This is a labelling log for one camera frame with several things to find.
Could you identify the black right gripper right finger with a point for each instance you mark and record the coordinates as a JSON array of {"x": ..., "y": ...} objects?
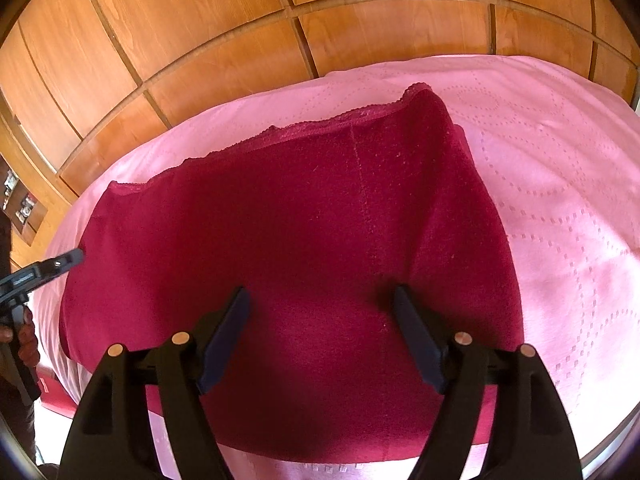
[{"x": 530, "y": 435}]

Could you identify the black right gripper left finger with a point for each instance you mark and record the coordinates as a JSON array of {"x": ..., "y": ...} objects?
[{"x": 111, "y": 437}]

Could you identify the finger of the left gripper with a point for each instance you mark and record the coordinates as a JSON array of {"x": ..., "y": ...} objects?
[{"x": 52, "y": 268}]

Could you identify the dark red garment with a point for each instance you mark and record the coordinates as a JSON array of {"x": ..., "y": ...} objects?
[{"x": 320, "y": 222}]

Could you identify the person's left hand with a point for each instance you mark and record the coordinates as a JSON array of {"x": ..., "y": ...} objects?
[{"x": 28, "y": 351}]

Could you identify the wooden shelf with items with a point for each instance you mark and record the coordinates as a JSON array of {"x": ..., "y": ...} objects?
[{"x": 22, "y": 207}]

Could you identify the wooden wardrobe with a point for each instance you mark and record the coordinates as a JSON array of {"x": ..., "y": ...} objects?
[{"x": 84, "y": 82}]

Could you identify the pink bedspread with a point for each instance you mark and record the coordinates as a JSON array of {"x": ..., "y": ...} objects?
[{"x": 559, "y": 156}]

